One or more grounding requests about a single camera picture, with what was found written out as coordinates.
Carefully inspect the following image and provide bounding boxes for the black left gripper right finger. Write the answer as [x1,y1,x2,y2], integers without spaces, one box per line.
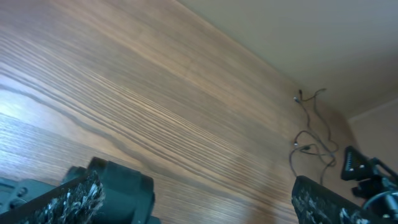
[292,175,395,224]

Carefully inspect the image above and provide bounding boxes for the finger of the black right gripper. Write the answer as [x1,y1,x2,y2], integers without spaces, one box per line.
[341,146,374,181]

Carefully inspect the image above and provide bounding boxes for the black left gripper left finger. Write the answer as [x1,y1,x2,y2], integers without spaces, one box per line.
[1,171,104,224]

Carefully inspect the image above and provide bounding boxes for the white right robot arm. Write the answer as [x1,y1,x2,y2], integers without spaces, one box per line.
[341,146,397,223]

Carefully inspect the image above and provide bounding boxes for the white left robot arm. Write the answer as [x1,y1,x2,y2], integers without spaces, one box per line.
[1,157,397,223]

